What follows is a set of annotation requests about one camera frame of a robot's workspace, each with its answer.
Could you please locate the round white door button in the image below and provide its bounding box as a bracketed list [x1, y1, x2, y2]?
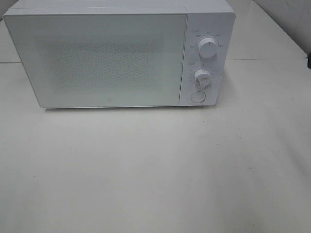
[191, 91, 206, 103]

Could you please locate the white microwave door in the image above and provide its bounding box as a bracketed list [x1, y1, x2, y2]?
[4, 14, 186, 108]

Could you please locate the upper white power knob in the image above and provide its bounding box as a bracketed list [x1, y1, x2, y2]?
[197, 36, 218, 58]

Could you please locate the white microwave oven body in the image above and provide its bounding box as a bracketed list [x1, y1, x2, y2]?
[3, 0, 236, 108]

